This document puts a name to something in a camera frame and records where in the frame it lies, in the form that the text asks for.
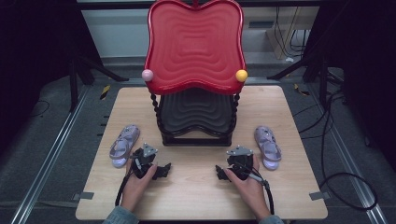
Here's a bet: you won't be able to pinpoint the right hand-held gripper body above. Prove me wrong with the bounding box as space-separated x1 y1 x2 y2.
226 145 255 182

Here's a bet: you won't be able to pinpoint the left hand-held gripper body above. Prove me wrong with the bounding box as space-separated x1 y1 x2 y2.
130 143 159 180

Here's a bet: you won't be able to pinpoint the person's left hand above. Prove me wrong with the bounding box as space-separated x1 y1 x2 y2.
123 159 159 204

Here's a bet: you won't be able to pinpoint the person's right hand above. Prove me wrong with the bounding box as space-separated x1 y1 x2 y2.
223 154 266 207

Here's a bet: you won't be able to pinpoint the purple sandal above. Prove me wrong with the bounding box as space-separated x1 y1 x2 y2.
253 125 282 172
108 124 141 169

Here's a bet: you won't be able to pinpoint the grey tape piece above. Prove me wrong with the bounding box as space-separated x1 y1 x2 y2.
72 191 95 201
308 191 332 202

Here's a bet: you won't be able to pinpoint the yellow and black floor tape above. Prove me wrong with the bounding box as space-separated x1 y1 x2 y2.
293 83 311 97
99 84 112 101

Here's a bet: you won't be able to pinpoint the black metal stand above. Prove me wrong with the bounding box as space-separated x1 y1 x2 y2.
266 46 345 110
66 46 130 113

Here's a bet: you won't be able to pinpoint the left hand-held gripper black cable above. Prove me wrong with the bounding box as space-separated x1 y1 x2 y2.
114 157 143 208

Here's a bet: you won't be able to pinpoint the hand-held gripper black cable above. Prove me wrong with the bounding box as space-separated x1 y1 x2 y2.
114 157 143 208
238 167 276 217

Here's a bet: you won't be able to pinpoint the right hand-held gripper black cable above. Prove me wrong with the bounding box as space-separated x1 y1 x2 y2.
238 167 276 217

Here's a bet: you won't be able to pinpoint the thin black floor cable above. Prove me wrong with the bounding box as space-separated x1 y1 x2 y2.
292 92 347 141

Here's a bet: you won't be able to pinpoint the looped black floor cable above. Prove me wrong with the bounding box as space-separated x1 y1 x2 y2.
318 90 379 212

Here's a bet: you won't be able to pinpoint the metal floor rail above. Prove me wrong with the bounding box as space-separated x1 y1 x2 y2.
8 86 92 224
306 83 390 224

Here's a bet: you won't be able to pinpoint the hanging black cables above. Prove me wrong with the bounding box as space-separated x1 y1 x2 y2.
274 6 310 60

